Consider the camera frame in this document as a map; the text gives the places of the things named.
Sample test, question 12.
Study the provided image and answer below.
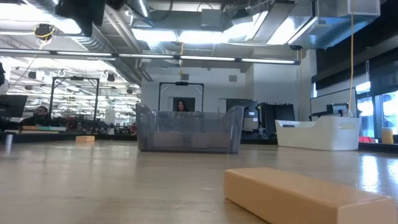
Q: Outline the black computer monitor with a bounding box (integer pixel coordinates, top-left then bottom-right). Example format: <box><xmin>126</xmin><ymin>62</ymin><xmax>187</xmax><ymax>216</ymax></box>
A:
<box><xmin>0</xmin><ymin>94</ymin><xmax>28</xmax><ymax>118</ymax></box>

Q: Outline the black aluminium table frame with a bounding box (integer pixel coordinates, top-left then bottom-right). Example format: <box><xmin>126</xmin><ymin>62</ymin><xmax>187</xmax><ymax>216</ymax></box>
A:
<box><xmin>0</xmin><ymin>132</ymin><xmax>398</xmax><ymax>154</ymax></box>

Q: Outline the black ceiling cable reel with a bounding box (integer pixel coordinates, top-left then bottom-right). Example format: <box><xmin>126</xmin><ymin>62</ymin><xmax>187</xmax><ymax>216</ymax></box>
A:
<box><xmin>33</xmin><ymin>23</ymin><xmax>56</xmax><ymax>42</ymax></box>

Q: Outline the grey metal post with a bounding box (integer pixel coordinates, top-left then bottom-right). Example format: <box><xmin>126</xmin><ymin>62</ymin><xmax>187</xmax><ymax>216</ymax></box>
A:
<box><xmin>5</xmin><ymin>132</ymin><xmax>14</xmax><ymax>155</ymax></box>

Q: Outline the black metal rig frame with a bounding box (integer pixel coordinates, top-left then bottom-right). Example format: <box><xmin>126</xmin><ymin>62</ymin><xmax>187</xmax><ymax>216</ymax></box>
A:
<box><xmin>157</xmin><ymin>81</ymin><xmax>205</xmax><ymax>112</ymax></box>
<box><xmin>49</xmin><ymin>76</ymin><xmax>101</xmax><ymax>123</ymax></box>

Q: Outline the shiny round duct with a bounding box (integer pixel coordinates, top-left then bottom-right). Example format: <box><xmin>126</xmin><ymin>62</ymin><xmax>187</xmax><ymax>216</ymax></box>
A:
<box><xmin>125</xmin><ymin>0</ymin><xmax>150</xmax><ymax>20</ymax></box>

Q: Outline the dark equipment cabinet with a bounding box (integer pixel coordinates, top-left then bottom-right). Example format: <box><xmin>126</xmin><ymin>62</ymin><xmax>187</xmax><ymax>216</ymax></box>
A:
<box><xmin>226</xmin><ymin>98</ymin><xmax>259</xmax><ymax>131</ymax></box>

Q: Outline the person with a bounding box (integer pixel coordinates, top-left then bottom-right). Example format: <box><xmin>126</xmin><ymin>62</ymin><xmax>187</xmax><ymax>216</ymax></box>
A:
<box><xmin>19</xmin><ymin>105</ymin><xmax>63</xmax><ymax>127</ymax></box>
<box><xmin>175</xmin><ymin>99</ymin><xmax>191</xmax><ymax>113</ymax></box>

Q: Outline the white plastic bin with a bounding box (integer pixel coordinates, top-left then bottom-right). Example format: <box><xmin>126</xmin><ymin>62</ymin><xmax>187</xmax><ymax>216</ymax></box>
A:
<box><xmin>275</xmin><ymin>116</ymin><xmax>361</xmax><ymax>152</ymax></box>

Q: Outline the black desktop device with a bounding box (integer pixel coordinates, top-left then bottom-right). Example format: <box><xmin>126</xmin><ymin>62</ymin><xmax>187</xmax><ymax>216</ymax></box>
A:
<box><xmin>325</xmin><ymin>102</ymin><xmax>350</xmax><ymax>118</ymax></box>

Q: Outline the black fabric screen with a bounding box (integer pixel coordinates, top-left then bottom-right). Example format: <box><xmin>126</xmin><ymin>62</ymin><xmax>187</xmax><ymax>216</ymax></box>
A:
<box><xmin>259</xmin><ymin>102</ymin><xmax>295</xmax><ymax>140</ymax></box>

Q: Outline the yellow cylinder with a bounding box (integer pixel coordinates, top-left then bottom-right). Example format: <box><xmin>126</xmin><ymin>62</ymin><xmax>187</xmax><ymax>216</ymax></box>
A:
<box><xmin>381</xmin><ymin>126</ymin><xmax>394</xmax><ymax>144</ymax></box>

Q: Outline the bright window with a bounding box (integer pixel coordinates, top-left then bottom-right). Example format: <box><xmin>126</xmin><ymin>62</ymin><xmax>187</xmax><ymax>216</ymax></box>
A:
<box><xmin>356</xmin><ymin>81</ymin><xmax>398</xmax><ymax>139</ymax></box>

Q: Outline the long ceiling light bar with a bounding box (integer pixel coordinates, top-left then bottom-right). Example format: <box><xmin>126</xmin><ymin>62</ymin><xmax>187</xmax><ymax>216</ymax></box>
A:
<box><xmin>0</xmin><ymin>48</ymin><xmax>301</xmax><ymax>65</ymax></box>

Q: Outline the grey translucent plastic bin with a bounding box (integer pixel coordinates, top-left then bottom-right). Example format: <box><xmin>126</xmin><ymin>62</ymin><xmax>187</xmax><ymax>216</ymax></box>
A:
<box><xmin>136</xmin><ymin>103</ymin><xmax>245</xmax><ymax>154</ymax></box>

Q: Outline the long orange block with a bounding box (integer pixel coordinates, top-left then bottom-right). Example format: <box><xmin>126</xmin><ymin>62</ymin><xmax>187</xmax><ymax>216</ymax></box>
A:
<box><xmin>223</xmin><ymin>167</ymin><xmax>398</xmax><ymax>224</ymax></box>

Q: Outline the large rectangular air duct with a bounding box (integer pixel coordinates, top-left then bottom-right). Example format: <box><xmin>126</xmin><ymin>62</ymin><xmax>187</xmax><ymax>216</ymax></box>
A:
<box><xmin>287</xmin><ymin>0</ymin><xmax>382</xmax><ymax>50</ymax></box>

